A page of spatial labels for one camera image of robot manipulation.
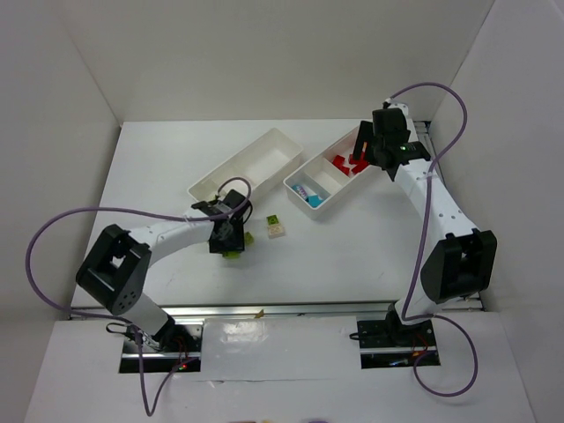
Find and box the aluminium front rail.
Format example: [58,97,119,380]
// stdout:
[65,299,484,320]

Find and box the white paper sheet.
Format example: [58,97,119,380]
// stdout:
[200,316,361,382]

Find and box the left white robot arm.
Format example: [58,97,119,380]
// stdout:
[76,189,253,350]

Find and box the red lego brick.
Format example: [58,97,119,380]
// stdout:
[349,160,369,175]
[332,155,350,174]
[350,143,367,162]

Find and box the left white divided bin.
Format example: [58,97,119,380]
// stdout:
[187,128,303,202]

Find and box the cyan round printed lego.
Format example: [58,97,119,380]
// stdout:
[293,184,309,202]

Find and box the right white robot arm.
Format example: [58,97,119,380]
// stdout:
[353,99,497,332]

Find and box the aluminium side rail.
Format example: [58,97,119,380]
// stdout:
[413,120,484,312]

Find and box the lime green lego brick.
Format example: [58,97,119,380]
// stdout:
[222,251,241,259]
[244,232,255,246]

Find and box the cyan long lego brick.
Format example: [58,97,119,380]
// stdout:
[307,195,324,208]

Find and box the small green printed lego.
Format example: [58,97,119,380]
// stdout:
[266,215,279,226]

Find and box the right white divided bin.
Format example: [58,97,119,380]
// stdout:
[283,125,377,220]

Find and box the beige lego brick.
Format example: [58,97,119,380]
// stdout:
[267,224,286,239]

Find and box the white divided bin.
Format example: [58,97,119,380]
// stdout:
[283,125,377,220]
[187,128,303,202]

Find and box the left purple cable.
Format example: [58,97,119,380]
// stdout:
[25,176,253,417]

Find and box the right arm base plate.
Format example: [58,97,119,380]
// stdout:
[349,319,441,369]

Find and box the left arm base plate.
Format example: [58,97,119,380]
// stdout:
[106,320,204,375]

